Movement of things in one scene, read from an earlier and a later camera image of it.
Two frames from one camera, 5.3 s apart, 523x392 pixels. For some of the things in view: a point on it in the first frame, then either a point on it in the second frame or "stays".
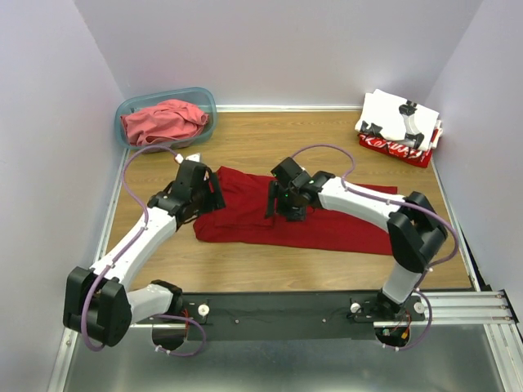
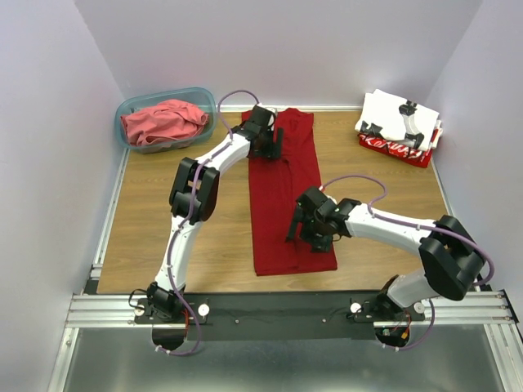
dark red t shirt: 243,219 to 276,185
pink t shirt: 170,118 stays
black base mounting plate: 283,316 stays
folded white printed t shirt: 396,118 stays
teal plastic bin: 176,118 stays
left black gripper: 216,200 to 271,149
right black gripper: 275,189 to 321,244
